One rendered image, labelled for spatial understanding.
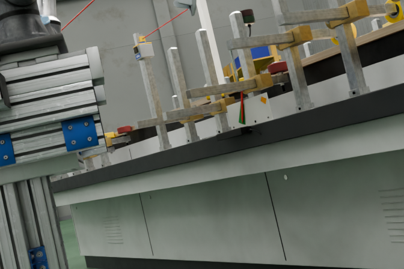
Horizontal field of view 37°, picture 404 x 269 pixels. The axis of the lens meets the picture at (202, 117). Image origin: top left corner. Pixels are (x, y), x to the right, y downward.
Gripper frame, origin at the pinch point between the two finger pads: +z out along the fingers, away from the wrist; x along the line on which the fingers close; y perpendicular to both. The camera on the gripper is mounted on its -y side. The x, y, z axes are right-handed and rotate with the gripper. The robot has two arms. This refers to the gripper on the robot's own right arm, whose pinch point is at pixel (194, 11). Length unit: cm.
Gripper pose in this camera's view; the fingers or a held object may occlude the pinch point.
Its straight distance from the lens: 188.4
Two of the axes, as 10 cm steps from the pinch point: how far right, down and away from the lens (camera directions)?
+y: -9.2, 1.9, -3.6
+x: 3.4, -1.4, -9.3
